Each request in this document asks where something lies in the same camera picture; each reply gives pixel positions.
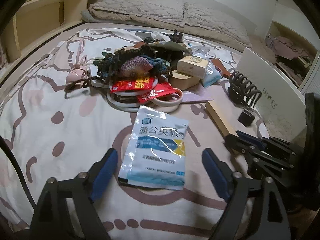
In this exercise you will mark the light blue plastic packet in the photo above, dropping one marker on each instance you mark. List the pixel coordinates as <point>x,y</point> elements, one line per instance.
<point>212,75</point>

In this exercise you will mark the small black cube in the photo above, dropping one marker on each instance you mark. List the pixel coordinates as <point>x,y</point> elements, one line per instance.
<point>246,118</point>

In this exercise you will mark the white shoe box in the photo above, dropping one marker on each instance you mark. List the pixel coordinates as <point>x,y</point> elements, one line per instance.
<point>282,105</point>

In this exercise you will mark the red snack packet upper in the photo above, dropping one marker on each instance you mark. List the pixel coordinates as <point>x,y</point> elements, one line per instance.
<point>126,85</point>

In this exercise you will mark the red snack packet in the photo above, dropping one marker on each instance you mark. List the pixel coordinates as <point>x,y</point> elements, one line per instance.
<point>126,85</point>
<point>160,90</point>

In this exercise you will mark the closet with clothes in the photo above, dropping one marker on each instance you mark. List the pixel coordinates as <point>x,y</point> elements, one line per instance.
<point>294,54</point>

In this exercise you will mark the wooden shelf unit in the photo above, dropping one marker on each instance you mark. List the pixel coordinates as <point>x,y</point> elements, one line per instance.
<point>35,23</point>

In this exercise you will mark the dark crocheted yarn bag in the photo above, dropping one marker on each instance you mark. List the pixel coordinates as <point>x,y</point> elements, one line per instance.
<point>124,63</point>

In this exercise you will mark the patterned white pink blanket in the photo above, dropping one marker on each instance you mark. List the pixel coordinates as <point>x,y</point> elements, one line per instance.
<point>56,134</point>

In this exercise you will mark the tan cardboard small box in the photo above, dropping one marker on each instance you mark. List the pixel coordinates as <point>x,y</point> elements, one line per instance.
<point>193,66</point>

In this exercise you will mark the wooden oval block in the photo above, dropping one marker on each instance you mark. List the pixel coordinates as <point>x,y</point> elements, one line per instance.
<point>182,81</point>

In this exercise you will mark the pink handheld fan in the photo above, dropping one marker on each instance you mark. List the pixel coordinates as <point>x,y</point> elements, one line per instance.
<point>78,74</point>

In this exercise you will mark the beige quilted duvet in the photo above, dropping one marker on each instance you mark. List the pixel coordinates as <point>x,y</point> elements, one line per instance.
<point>185,17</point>

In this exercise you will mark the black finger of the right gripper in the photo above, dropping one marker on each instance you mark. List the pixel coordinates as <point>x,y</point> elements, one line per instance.
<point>294,169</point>

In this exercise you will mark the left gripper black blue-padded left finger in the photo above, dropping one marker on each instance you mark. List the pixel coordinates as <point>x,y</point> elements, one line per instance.
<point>51,219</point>

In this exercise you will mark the purple notepad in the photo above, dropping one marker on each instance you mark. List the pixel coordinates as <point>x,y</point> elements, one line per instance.
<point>196,94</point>

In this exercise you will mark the long wooden stick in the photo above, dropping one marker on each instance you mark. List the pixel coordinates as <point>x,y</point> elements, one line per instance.
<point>219,119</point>

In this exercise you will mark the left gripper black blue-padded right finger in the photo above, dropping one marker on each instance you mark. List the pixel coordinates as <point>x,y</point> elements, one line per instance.
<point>268,218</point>

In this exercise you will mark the white blue medicine sachet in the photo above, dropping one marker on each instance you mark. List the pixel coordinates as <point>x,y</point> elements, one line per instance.
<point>155,155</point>

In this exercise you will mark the red snack packet lower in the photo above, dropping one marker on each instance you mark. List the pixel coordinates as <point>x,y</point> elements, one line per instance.
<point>160,90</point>

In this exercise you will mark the black hair claw clip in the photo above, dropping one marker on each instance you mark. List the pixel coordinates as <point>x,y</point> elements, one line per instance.
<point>242,91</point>

